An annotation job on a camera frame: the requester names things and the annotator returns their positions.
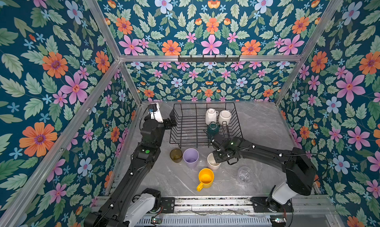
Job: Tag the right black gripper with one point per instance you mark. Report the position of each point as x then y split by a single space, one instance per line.
219 148

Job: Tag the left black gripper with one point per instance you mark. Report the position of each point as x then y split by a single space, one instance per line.
167 126

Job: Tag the cream mug pink handle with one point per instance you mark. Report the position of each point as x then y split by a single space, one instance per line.
212 164

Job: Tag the dark green mug white interior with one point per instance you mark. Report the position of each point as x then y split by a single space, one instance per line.
212 130

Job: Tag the clear glass cup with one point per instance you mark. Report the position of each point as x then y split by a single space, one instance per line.
245 174

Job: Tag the white mug red interior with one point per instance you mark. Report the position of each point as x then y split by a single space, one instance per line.
224 117

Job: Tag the lilac plastic cup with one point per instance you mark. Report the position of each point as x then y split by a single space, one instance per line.
191 158

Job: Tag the white ceramic mug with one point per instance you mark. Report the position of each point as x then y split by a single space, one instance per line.
211 116

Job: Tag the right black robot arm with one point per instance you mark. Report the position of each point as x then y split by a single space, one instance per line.
298 168

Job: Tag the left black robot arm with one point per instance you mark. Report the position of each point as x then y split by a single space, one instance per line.
120 210

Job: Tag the olive green glass cup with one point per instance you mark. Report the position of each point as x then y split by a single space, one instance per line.
176 155

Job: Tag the yellow mug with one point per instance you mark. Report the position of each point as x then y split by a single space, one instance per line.
206 178

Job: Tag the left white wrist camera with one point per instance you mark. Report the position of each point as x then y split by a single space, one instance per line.
154 112

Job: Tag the black wire dish rack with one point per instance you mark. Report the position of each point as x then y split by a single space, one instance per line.
191 126

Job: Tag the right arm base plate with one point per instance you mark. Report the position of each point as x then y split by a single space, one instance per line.
262 205

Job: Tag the black wall hook rail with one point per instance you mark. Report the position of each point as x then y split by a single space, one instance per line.
209 58

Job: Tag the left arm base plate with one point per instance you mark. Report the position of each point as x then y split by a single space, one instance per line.
164 205

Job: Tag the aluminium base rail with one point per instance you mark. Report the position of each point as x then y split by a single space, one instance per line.
241 205

